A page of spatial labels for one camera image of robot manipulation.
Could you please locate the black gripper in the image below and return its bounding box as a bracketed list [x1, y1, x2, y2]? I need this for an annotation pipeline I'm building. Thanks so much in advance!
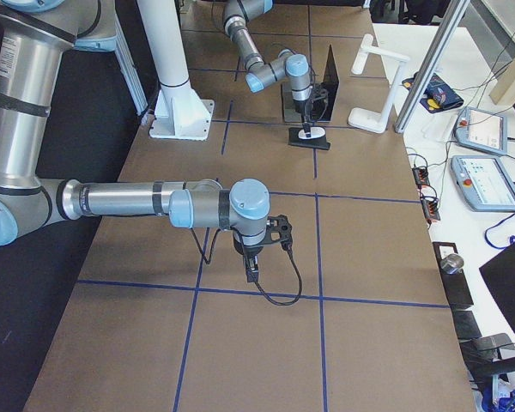
[233, 233, 264, 282]
[294, 99, 312, 138]

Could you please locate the white computer mouse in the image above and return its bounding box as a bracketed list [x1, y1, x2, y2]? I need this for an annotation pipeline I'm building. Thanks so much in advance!
[298, 126, 325, 140]

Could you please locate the black mouse pad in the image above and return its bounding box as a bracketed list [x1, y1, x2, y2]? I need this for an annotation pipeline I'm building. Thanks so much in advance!
[288, 126, 330, 150]

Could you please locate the grey laptop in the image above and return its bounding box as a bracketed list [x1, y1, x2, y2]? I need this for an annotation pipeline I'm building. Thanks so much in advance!
[281, 45, 339, 123]

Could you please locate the white desk lamp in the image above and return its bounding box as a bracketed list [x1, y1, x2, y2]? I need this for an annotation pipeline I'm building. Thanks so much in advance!
[348, 34, 411, 134]

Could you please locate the black power strip with plugs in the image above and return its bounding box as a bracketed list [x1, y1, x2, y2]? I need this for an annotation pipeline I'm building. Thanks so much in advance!
[412, 167, 430, 189]

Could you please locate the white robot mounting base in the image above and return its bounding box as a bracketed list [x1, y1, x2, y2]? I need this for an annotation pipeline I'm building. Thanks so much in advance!
[137, 0, 215, 141]

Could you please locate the navy space print pouch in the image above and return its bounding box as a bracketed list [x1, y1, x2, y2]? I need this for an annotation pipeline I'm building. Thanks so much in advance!
[420, 74, 464, 113]

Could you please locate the far teach pendant tablet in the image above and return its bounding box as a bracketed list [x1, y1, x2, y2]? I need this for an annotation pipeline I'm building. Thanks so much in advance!
[453, 106, 507, 155]

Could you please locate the teach pendant tablet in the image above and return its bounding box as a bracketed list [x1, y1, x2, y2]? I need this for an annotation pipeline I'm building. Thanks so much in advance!
[450, 155, 515, 212]
[453, 106, 507, 155]

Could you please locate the near teach pendant tablet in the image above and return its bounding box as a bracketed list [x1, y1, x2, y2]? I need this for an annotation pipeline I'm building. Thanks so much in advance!
[450, 155, 515, 212]

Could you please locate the silver metal cylinder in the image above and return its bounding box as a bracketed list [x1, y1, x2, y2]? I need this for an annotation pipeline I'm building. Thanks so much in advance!
[439, 253, 464, 275]

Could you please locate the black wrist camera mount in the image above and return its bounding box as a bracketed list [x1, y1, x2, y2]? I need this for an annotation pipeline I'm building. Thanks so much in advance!
[262, 215, 293, 251]
[312, 84, 329, 105]

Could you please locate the aluminium frame post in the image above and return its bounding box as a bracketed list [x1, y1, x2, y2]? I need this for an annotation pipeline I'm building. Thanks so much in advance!
[394, 0, 470, 134]

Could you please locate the blue lanyard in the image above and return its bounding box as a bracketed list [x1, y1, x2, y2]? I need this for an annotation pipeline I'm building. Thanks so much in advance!
[484, 211, 515, 250]

